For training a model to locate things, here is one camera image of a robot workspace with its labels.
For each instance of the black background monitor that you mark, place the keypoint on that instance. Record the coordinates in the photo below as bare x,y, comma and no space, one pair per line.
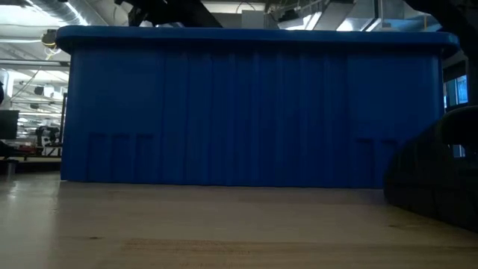
8,125

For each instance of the silver ribbed ceiling duct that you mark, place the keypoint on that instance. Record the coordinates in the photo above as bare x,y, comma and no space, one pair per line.
63,9

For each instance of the large blue plastic bin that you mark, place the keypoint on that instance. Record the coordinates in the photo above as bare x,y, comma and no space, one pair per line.
242,112

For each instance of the black foam slide sandal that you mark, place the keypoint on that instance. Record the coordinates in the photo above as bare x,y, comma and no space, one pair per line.
429,179

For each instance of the background window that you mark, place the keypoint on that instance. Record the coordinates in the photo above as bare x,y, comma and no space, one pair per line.
461,89

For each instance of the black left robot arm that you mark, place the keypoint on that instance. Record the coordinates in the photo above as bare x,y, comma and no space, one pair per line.
175,11

